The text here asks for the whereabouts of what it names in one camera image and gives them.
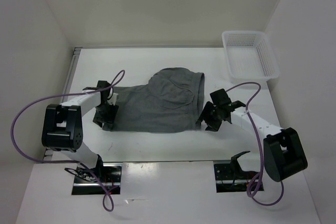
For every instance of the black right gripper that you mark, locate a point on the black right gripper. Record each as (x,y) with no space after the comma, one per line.
(206,112)

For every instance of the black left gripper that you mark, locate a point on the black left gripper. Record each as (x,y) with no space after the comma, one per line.
(110,118)

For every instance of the grey shorts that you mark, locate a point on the grey shorts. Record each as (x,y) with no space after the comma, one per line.
(170,102)

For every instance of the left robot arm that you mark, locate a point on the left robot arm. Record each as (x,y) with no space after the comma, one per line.
(63,131)

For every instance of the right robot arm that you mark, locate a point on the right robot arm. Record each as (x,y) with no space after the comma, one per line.
(283,154)

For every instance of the white plastic basket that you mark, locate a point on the white plastic basket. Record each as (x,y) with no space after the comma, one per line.
(249,56)

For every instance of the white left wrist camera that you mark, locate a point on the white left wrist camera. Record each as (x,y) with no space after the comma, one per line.
(113,99)

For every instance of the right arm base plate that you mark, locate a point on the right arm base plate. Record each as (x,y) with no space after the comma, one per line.
(230,177)

